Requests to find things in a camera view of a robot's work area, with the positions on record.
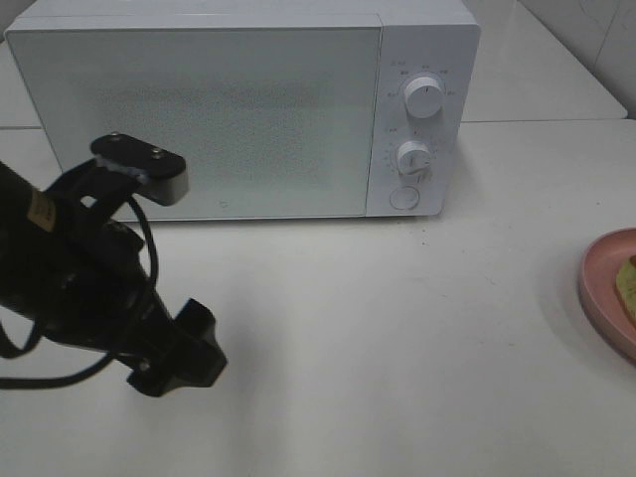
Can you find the round white door button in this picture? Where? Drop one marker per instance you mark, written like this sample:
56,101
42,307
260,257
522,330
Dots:
404,198

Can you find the white microwave door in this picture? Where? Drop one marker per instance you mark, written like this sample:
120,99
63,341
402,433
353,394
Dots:
272,123

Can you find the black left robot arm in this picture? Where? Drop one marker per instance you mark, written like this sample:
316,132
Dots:
36,245

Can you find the upper white power knob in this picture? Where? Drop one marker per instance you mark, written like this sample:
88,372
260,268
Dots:
423,95

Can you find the sandwich with lettuce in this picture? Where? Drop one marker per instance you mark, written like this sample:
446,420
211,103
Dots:
625,284

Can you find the white microwave oven body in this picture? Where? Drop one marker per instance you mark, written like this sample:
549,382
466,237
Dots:
443,46

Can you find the pink round plate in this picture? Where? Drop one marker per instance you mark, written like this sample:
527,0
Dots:
598,294

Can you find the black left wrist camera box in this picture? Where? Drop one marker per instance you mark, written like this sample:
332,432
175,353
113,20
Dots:
121,167

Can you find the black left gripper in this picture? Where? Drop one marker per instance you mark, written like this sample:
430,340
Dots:
104,301

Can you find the white timer knob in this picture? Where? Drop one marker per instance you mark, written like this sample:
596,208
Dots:
413,158

